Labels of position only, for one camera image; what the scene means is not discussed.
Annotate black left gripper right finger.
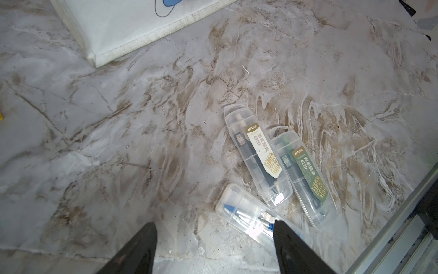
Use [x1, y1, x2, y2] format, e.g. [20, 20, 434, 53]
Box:
[273, 220, 335, 274]

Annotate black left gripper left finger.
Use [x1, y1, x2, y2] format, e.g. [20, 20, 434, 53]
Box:
[97, 222, 157, 274]

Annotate blue compass case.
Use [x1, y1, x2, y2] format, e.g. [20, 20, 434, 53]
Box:
[215, 183, 313, 253]

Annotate green label compass case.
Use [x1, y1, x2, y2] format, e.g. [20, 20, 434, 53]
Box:
[269, 126, 338, 229]

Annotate olive label compass case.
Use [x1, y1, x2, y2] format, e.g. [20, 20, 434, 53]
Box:
[224, 104, 294, 208]

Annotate white Doraemon canvas bag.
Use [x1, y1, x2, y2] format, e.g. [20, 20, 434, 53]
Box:
[51, 0, 233, 68]

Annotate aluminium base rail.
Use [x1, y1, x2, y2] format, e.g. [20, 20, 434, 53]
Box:
[348, 166, 438, 274]

